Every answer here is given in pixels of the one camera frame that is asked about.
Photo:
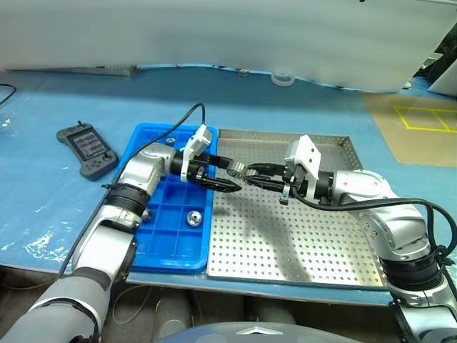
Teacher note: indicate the grey handheld game controller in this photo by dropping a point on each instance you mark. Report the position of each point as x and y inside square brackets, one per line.
[87, 148]

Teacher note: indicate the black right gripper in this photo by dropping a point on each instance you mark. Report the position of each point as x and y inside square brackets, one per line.
[296, 184]

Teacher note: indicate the dark grey robot torso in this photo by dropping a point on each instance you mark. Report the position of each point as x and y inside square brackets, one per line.
[214, 334]

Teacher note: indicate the cardboard sheet with yellow tape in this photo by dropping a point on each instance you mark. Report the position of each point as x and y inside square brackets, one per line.
[410, 143]

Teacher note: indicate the person in dark clothes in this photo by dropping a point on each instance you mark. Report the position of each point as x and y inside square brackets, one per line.
[444, 53]

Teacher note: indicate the white upright panel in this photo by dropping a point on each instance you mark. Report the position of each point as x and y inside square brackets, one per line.
[444, 85]

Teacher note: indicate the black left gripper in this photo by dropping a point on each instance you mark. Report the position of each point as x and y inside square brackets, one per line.
[198, 169]

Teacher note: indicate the perforated steel tray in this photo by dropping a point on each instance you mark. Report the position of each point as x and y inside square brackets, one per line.
[285, 243]

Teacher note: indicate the blue plastic compartment tray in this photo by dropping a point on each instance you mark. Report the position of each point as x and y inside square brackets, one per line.
[171, 214]

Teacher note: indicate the white foam board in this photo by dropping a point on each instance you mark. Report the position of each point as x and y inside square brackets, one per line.
[214, 32]

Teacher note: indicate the grey rounded robot leg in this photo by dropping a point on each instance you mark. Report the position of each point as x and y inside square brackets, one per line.
[275, 314]
[171, 311]

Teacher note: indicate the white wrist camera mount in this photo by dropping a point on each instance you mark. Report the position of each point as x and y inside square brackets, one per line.
[194, 146]
[308, 153]

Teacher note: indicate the metal roller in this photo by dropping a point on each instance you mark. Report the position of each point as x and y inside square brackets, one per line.
[170, 140]
[194, 218]
[235, 169]

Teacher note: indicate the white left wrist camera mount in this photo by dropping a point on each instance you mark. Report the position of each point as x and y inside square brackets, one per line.
[194, 146]

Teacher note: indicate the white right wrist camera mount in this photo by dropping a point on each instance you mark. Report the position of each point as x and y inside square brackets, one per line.
[308, 153]

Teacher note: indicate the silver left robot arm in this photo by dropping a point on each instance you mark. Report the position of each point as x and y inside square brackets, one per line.
[143, 168]

